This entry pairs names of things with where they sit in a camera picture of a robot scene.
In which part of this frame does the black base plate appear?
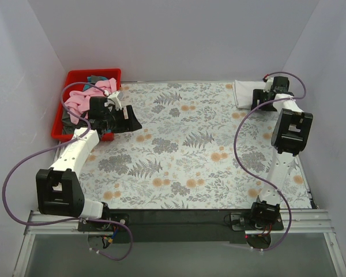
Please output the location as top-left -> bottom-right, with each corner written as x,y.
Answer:
77,208 -> 286,245

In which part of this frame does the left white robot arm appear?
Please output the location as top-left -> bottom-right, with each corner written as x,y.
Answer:
36,96 -> 142,231

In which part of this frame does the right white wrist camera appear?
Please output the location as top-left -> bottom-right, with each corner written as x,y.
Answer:
262,75 -> 274,93

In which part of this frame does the grey t shirt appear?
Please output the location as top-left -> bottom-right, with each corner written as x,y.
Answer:
62,75 -> 108,134

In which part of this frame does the floral table mat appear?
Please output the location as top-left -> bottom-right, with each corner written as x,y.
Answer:
46,80 -> 318,211

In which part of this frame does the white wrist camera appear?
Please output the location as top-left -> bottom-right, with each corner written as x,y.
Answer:
262,75 -> 274,93
105,91 -> 123,110

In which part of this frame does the pink t shirt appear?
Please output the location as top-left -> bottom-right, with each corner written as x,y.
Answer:
65,78 -> 117,116

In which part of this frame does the aluminium rail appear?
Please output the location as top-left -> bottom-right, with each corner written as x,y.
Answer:
23,209 -> 335,238

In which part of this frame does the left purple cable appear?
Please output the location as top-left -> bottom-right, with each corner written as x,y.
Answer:
2,81 -> 134,261

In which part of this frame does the teal t shirt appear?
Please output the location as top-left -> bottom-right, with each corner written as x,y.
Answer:
83,81 -> 96,91

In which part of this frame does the red plastic bin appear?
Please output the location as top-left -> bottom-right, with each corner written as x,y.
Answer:
51,68 -> 122,143

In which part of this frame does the purple cable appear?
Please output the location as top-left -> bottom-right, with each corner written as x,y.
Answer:
2,81 -> 134,261
232,71 -> 309,252

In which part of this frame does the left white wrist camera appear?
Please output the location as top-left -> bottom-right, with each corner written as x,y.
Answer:
105,91 -> 123,110

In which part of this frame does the white t shirt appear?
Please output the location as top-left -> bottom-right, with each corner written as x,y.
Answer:
233,80 -> 265,110

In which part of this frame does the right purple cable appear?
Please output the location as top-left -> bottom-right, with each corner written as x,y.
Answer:
232,71 -> 309,252

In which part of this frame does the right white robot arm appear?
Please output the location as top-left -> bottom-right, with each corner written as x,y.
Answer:
249,76 -> 313,230

